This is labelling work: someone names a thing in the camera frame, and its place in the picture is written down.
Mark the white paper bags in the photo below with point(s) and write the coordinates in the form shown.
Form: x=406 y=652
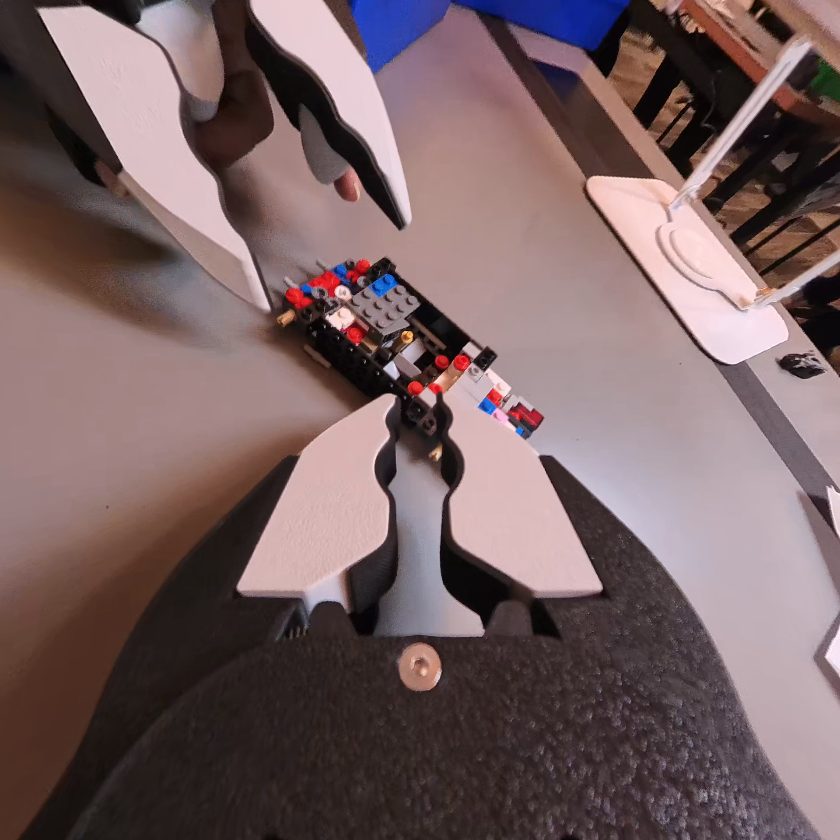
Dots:
x=832 y=630

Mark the white book stand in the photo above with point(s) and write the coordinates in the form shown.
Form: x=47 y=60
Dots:
x=643 y=223

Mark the blue plastic bin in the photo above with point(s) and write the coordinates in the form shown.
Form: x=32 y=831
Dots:
x=394 y=26
x=551 y=16

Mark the small dark lego piece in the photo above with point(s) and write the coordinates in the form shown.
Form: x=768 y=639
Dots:
x=420 y=411

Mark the partly built lego car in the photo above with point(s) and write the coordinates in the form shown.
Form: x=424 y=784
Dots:
x=381 y=315

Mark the single black lego brick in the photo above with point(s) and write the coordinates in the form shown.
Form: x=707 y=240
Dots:
x=801 y=365

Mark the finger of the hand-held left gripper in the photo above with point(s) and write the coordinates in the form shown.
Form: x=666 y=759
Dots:
x=158 y=158
x=335 y=92

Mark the person's left hand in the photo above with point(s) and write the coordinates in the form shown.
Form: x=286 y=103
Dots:
x=243 y=118

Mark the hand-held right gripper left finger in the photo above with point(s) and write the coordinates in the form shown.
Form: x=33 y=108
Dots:
x=315 y=525

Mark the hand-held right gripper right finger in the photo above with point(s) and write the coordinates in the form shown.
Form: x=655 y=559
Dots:
x=525 y=525

